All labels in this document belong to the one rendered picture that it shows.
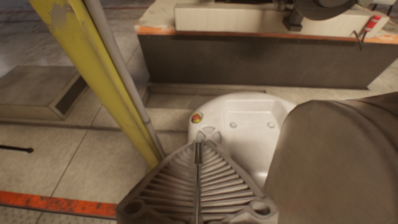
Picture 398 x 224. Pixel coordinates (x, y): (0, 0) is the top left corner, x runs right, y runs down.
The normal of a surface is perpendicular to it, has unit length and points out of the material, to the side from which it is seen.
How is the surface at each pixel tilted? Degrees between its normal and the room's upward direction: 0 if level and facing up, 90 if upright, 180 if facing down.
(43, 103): 0
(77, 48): 90
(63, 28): 90
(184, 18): 90
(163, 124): 0
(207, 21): 90
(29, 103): 0
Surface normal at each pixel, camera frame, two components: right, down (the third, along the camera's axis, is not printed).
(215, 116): 0.00, -0.65
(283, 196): -1.00, 0.00
